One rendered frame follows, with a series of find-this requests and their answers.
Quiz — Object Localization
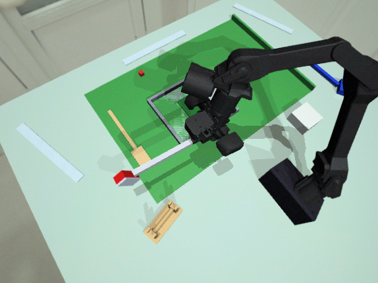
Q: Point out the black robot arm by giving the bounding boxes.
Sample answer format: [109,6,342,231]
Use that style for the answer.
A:
[181,36,378,209]

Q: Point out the white box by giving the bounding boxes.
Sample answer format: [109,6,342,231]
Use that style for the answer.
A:
[286,102,323,135]

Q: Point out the long grey bar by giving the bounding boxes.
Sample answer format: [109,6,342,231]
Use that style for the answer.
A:
[113,138,197,187]

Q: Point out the green flat mat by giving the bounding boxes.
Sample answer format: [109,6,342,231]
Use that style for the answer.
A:
[84,19,311,204]

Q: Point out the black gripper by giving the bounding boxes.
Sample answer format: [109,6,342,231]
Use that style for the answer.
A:
[184,95,244,157]

